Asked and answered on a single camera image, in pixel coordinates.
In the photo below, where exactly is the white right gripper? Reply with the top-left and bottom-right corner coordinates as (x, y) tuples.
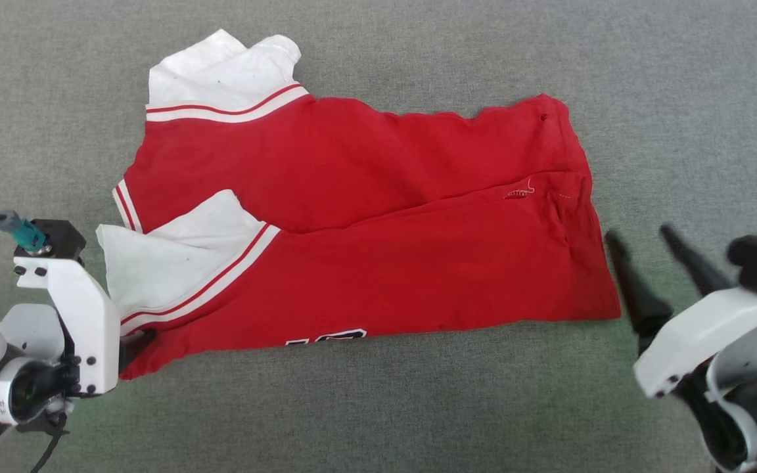
(605, 223), (757, 398)

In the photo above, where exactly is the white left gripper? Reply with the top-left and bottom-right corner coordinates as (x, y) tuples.
(14, 256), (157, 397)

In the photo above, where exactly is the red and white shirt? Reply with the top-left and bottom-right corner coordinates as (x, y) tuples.
(96, 28), (621, 380)

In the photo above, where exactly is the teal cable connector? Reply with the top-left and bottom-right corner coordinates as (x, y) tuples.
(0, 210), (47, 254)

